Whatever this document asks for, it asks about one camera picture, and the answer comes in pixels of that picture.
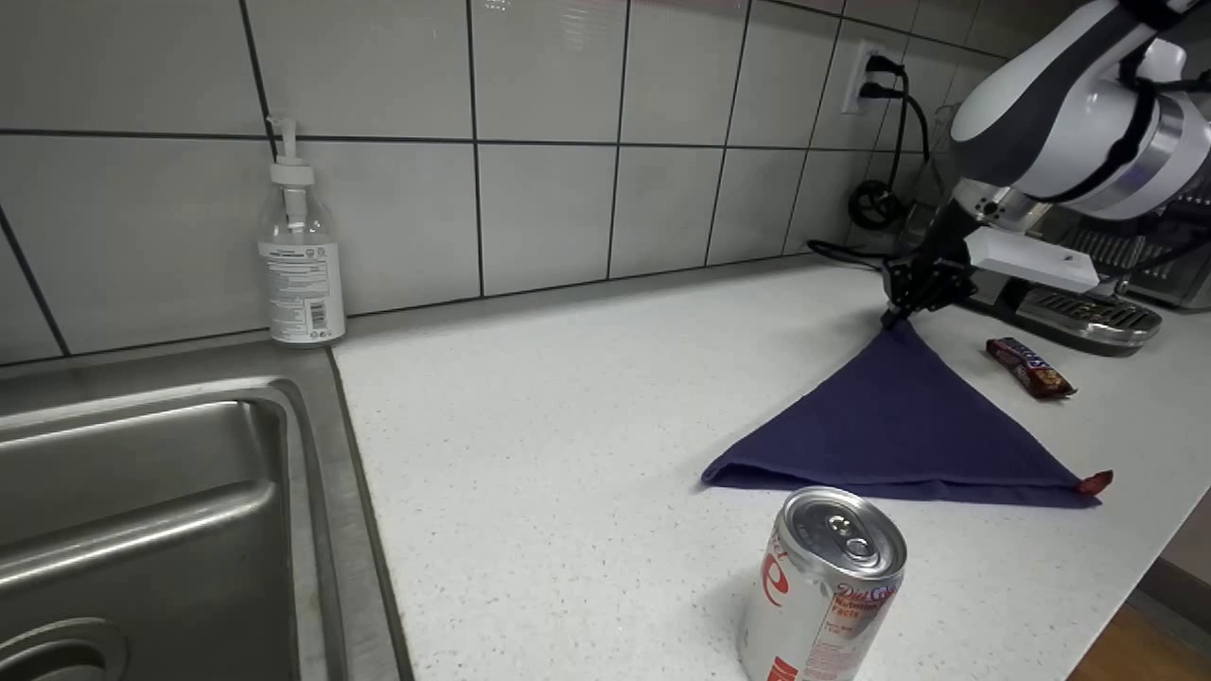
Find brown candy bar wrapper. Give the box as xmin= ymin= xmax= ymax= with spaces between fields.
xmin=982 ymin=337 xmax=1076 ymax=400

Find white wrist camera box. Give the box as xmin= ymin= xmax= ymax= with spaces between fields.
xmin=965 ymin=229 xmax=1102 ymax=296

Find dark blue towel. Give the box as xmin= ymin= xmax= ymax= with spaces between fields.
xmin=701 ymin=326 xmax=1111 ymax=508

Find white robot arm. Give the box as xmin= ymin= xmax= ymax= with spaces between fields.
xmin=881 ymin=0 xmax=1211 ymax=326

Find white wall outlet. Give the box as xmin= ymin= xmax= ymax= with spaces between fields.
xmin=842 ymin=42 xmax=905 ymax=114

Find stainless steel sink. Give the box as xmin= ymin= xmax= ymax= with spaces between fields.
xmin=0 ymin=344 xmax=413 ymax=681

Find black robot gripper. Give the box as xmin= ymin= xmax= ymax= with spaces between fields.
xmin=881 ymin=204 xmax=980 ymax=331

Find black power cable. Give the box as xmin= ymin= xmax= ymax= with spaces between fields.
xmin=807 ymin=48 xmax=937 ymax=267

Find clear soap pump bottle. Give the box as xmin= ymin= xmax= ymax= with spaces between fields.
xmin=256 ymin=122 xmax=343 ymax=347

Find stainless espresso machine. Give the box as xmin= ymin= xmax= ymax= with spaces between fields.
xmin=965 ymin=195 xmax=1211 ymax=355

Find silver soda can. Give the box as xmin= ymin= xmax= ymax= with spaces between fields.
xmin=741 ymin=486 xmax=907 ymax=681

